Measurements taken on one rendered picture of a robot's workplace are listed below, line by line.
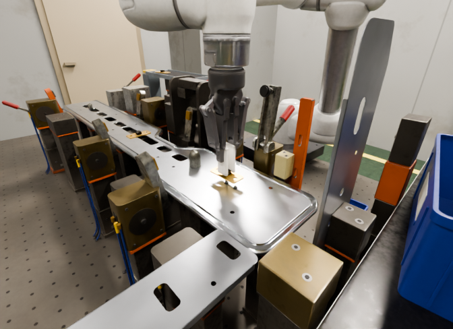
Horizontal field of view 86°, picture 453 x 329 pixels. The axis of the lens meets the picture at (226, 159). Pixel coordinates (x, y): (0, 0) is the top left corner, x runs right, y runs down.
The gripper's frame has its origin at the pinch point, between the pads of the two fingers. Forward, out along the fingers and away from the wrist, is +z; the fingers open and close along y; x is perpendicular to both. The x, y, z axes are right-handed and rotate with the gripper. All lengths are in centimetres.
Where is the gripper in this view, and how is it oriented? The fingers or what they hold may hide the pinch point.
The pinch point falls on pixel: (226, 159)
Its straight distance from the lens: 57.4
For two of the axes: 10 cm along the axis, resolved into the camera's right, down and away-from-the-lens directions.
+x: 6.9, 3.2, -6.4
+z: 0.0, 8.9, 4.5
